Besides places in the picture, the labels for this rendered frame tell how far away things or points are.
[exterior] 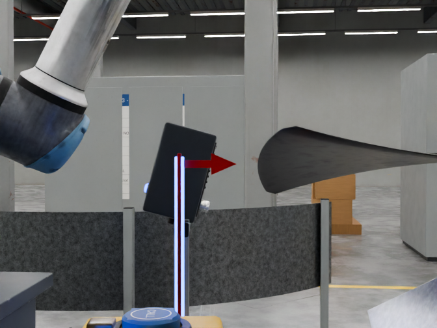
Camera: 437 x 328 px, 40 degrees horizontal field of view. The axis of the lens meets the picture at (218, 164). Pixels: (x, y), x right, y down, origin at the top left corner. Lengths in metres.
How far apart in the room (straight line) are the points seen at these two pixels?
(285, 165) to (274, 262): 2.04
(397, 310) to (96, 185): 6.44
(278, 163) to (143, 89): 6.28
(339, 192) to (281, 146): 8.23
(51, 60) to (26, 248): 1.67
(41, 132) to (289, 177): 0.41
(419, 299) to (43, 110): 0.60
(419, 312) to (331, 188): 8.15
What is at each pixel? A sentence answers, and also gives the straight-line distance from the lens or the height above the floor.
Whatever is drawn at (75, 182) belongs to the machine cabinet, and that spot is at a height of 0.84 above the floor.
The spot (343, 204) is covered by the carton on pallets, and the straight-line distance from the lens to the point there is 8.87.
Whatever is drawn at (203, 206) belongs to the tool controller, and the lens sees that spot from 1.27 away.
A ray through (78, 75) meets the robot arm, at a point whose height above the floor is 1.31.
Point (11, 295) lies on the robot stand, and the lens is 0.87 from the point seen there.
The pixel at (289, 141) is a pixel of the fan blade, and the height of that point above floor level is 1.20.
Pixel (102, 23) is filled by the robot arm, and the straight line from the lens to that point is 0.97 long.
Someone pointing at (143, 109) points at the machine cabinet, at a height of 1.68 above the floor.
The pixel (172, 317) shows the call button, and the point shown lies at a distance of 0.42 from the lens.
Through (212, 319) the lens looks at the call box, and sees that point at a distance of 0.45.
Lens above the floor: 1.19
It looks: 1 degrees down
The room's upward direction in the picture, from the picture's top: straight up
